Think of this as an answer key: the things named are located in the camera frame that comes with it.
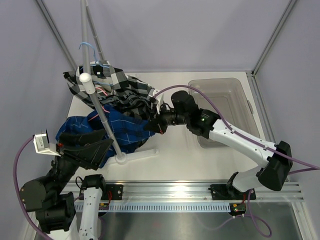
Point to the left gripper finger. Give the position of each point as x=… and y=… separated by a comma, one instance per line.
x=81, y=139
x=104, y=146

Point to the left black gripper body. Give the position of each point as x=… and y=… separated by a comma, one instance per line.
x=60, y=148

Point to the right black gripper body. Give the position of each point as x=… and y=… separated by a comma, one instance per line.
x=169, y=118

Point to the pink wire hanger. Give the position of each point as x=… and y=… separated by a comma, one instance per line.
x=101, y=112

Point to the black white checkered shirt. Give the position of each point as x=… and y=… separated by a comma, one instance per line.
x=125, y=93

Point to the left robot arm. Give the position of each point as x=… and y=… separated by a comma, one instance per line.
x=55, y=211

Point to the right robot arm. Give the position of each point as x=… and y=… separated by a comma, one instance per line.
x=273, y=160

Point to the clear plastic bin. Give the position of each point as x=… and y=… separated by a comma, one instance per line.
x=228, y=95

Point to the grey clothes rack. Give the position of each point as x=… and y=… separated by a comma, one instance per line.
x=85, y=78

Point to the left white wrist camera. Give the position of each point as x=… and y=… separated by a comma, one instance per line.
x=43, y=146

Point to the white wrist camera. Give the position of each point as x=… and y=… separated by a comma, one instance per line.
x=43, y=146
x=156, y=99

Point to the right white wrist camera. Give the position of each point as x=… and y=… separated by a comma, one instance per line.
x=156, y=99

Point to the blue wire hanger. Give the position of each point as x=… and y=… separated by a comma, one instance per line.
x=93, y=57

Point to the aluminium mounting rail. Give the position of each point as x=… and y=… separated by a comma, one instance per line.
x=196, y=191

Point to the right aluminium frame post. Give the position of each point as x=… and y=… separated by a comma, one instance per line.
x=252, y=76

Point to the aluminium frame post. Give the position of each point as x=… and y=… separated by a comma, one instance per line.
x=48, y=18
x=252, y=76

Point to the left aluminium frame post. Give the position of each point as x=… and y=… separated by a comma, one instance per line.
x=48, y=18

